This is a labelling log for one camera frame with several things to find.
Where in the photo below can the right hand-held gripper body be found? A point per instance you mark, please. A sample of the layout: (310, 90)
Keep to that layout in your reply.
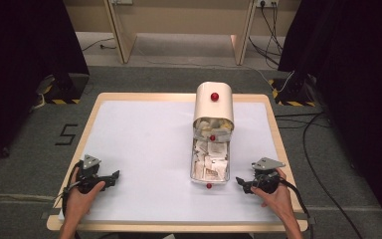
(266, 177)

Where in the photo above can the long-pulled white drawer red knob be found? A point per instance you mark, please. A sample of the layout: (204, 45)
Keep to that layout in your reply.
(209, 182)

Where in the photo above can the black stand base striped edge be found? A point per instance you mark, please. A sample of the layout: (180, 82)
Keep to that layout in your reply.
(291, 93)
(66, 89)

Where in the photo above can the pile of white brown-print packets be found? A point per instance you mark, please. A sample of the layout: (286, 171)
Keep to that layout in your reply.
(212, 159)

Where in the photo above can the short-pulled white drawer red knob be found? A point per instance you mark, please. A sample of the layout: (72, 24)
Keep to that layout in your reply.
(212, 135)

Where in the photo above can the pile of yellow-white small packets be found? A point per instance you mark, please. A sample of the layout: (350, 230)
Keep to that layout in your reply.
(214, 124)

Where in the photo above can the beige wooden desk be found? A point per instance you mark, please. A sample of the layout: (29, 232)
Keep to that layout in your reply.
(179, 16)

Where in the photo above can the grey tape strip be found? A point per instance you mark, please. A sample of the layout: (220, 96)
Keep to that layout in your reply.
(306, 219)

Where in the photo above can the person's left hand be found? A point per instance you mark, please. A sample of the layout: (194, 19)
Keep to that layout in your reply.
(79, 199)

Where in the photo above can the white table mat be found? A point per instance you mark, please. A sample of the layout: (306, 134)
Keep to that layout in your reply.
(152, 149)

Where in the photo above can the white wall power socket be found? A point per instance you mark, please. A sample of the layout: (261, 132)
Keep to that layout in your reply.
(122, 1)
(267, 2)

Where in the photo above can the light wooden table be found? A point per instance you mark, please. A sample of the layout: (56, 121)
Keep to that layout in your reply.
(89, 109)

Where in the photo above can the black curtain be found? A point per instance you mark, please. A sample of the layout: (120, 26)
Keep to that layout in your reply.
(354, 59)
(20, 66)

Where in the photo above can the person's right hand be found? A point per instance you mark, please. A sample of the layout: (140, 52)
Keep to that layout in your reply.
(277, 199)

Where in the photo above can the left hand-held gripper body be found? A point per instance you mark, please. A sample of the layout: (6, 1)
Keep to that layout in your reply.
(90, 172)

